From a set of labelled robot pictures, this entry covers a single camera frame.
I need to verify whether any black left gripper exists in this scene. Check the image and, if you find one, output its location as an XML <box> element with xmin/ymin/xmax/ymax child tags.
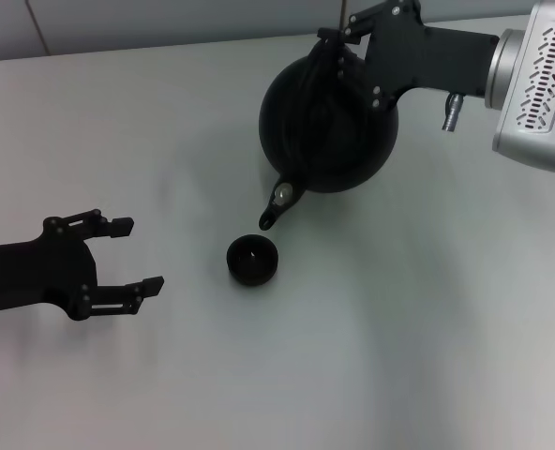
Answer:
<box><xmin>0</xmin><ymin>208</ymin><xmax>166</xmax><ymax>322</ymax></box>

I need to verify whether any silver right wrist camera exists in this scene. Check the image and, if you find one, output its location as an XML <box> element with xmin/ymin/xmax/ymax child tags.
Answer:
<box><xmin>490</xmin><ymin>0</ymin><xmax>555</xmax><ymax>175</ymax></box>

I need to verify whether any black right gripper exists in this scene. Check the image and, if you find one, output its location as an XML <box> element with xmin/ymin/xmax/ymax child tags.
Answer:
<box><xmin>318</xmin><ymin>0</ymin><xmax>502</xmax><ymax>112</ymax></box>

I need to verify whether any right gripper cable with plug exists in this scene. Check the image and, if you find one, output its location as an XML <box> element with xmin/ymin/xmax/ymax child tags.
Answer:
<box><xmin>441</xmin><ymin>92</ymin><xmax>467</xmax><ymax>133</ymax></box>

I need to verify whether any black round teapot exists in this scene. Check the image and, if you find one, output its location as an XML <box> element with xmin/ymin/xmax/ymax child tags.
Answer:
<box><xmin>257</xmin><ymin>35</ymin><xmax>400</xmax><ymax>232</ymax></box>

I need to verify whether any small black teacup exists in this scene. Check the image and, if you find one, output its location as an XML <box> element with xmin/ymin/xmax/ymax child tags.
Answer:
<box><xmin>225</xmin><ymin>233</ymin><xmax>280</xmax><ymax>287</ymax></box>

